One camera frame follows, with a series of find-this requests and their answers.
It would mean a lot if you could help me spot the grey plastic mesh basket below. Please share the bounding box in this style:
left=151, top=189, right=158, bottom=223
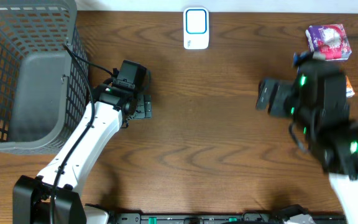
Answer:
left=0, top=0, right=88, bottom=154

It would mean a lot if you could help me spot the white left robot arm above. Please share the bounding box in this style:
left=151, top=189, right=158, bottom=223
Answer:
left=12, top=60, right=152, bottom=223

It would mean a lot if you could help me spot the white barcode scanner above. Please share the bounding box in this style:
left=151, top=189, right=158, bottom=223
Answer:
left=183, top=7, right=209, bottom=50

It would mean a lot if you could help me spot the orange snack packet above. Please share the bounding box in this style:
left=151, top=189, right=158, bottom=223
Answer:
left=346, top=76, right=356, bottom=98

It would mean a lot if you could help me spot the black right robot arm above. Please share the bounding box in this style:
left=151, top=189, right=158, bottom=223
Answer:
left=256, top=59, right=358, bottom=223

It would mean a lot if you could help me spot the purple tissue pack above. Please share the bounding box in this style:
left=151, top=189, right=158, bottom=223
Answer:
left=305, top=24, right=352, bottom=61

